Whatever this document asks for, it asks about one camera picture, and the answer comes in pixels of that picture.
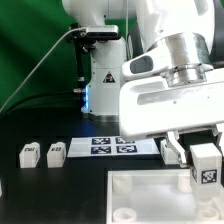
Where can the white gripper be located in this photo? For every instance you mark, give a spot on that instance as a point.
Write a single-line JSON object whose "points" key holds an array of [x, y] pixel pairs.
{"points": [[150, 108]]}

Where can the white square tabletop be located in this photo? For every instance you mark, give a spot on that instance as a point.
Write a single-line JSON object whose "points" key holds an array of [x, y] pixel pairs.
{"points": [[158, 197]]}

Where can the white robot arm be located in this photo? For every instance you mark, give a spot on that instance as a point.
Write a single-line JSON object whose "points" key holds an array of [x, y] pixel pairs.
{"points": [[182, 29]]}

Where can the white tag sheet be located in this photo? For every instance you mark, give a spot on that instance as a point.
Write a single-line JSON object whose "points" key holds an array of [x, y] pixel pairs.
{"points": [[110, 146]]}

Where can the white piece at left edge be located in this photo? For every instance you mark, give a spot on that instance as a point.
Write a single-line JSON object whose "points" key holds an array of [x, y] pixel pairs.
{"points": [[0, 188]]}

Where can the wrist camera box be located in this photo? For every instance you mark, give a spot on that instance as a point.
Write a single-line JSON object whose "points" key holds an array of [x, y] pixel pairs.
{"points": [[145, 65]]}

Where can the black camera on stand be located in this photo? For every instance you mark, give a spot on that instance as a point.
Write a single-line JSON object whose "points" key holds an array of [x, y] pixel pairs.
{"points": [[84, 40]]}

